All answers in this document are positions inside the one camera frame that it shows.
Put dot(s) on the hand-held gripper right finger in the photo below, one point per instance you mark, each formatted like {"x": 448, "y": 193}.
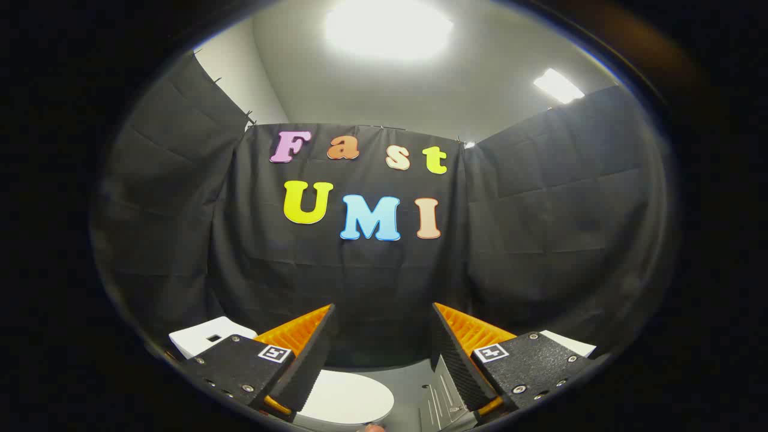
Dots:
{"x": 453, "y": 360}

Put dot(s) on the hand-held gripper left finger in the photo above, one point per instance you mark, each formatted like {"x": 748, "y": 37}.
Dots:
{"x": 312, "y": 354}

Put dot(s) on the grey panelled door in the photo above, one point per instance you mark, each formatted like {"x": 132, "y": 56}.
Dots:
{"x": 441, "y": 396}

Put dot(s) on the black backdrop cloth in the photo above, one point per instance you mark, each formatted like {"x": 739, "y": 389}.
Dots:
{"x": 360, "y": 282}

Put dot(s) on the large ceiling light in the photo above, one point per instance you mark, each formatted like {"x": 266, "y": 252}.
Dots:
{"x": 387, "y": 27}

